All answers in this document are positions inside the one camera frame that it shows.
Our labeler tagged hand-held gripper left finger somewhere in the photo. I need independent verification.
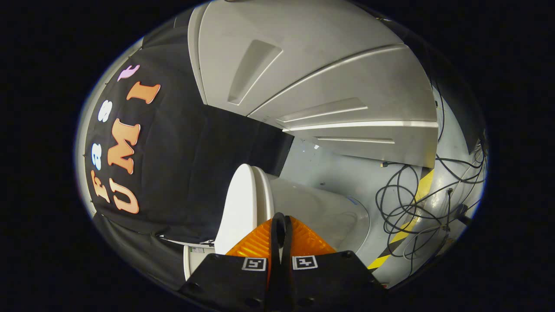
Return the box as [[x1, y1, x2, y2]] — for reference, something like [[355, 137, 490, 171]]
[[179, 212, 282, 312]]

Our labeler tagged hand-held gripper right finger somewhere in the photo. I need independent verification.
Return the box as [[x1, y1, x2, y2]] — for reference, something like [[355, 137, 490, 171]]
[[282, 212, 387, 312]]

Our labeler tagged white toilet lid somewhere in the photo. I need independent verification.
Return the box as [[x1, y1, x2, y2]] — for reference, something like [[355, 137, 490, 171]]
[[215, 163, 262, 256]]

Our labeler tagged white toilet bowl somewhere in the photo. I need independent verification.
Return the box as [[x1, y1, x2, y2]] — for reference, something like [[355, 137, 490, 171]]
[[268, 177, 372, 255]]

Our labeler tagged yellow black hazard tape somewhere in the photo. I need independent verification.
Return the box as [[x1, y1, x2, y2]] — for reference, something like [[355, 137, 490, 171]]
[[368, 168, 435, 270]]

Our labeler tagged black backdrop cloth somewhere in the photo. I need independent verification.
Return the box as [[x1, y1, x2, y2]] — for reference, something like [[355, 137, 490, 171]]
[[82, 6, 296, 292]]

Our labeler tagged white drawer cabinet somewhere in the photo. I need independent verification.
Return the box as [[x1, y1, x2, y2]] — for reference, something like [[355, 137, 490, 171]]
[[188, 0, 439, 169]]

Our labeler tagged tangle of black cables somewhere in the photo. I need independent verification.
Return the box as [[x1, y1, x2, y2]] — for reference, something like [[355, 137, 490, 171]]
[[375, 78, 487, 261]]

